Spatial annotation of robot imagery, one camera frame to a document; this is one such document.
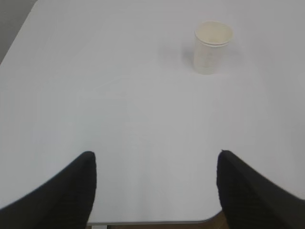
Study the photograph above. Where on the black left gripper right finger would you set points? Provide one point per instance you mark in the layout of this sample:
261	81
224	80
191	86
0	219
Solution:
251	201

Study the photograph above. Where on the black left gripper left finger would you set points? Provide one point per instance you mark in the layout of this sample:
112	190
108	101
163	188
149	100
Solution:
63	202

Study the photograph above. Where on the white paper cup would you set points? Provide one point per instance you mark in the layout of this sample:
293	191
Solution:
211	39

